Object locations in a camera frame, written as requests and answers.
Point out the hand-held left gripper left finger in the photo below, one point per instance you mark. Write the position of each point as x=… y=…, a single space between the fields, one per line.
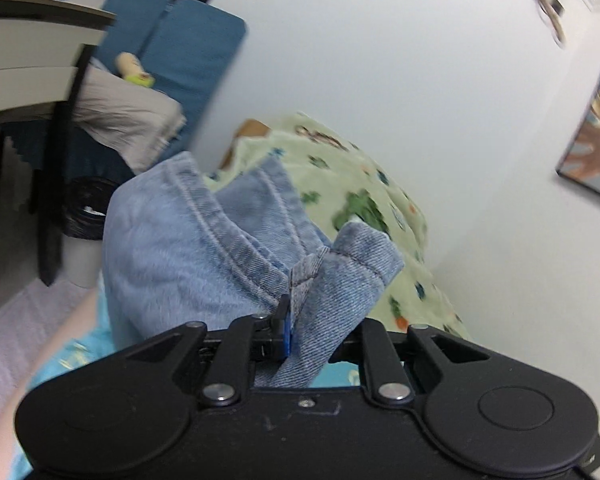
x=285 y=331

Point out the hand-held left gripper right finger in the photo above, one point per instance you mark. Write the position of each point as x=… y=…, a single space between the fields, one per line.
x=375 y=355

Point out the blue denim jeans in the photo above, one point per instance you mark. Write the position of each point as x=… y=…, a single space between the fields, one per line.
x=180 y=255

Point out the green printed fleece blanket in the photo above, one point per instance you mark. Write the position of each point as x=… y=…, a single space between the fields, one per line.
x=360 y=195

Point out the brown wooden headboard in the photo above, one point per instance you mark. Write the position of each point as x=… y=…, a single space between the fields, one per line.
x=250 y=132

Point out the teal printed bed sheet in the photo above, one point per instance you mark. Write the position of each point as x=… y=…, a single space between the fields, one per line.
x=75 y=355

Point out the bin with black bag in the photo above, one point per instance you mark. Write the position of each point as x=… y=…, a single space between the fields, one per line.
x=85 y=230

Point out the grey cloth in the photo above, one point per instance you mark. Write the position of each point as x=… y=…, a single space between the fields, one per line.
x=125 y=115

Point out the blue quilted sofa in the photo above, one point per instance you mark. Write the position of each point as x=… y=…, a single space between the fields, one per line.
x=190 y=55

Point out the yellow plush toy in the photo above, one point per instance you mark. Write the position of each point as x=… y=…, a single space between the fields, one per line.
x=130 y=66

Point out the white desk with black legs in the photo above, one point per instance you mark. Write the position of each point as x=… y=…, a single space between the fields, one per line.
x=25 y=60

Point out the leaf wall picture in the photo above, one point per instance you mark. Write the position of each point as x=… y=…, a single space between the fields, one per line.
x=597 y=135

